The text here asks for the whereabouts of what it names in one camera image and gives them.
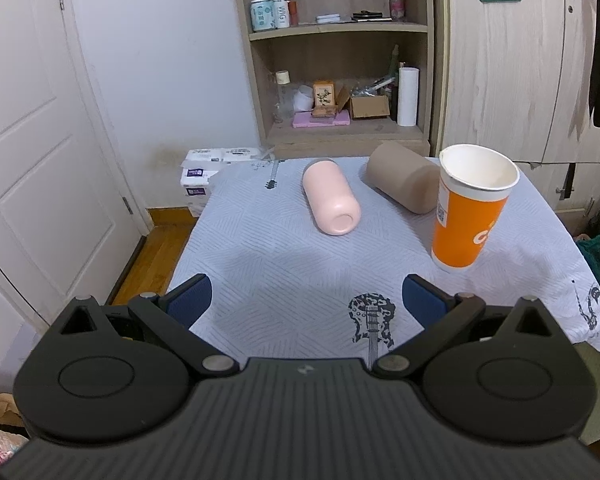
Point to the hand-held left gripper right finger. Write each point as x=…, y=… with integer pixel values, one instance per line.
x=422, y=297

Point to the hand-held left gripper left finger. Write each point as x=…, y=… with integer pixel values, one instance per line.
x=192, y=297

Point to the pink cup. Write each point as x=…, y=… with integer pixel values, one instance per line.
x=327, y=195

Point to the orange paper cup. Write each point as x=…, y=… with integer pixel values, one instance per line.
x=467, y=225

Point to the beige cup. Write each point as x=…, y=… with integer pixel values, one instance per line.
x=402, y=177

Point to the guitar print grey tablecloth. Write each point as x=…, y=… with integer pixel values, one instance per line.
x=280, y=265

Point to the cardboard box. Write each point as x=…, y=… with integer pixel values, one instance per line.
x=370, y=106

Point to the white paper roll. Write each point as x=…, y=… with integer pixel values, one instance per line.
x=408, y=97

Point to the pink flat box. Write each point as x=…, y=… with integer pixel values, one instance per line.
x=320, y=120

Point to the small wooden box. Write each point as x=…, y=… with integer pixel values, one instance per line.
x=323, y=112

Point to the glass bottle cream cap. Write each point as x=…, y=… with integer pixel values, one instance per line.
x=281, y=97

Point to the brown crumpled paper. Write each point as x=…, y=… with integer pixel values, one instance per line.
x=0, y=405

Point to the orange floral box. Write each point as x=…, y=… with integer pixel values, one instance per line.
x=324, y=94

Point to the white jar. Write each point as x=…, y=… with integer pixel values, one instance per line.
x=303, y=99

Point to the light wooden wardrobe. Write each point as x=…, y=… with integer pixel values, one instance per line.
x=505, y=70

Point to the white door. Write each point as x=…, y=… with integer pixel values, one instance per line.
x=30, y=110

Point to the wooden shelf unit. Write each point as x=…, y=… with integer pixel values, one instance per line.
x=340, y=50

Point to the pink clear bottle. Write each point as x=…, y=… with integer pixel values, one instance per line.
x=397, y=6

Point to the teal white pump bottle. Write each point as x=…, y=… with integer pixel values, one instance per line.
x=262, y=12

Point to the white flat case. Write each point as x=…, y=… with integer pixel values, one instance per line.
x=328, y=18

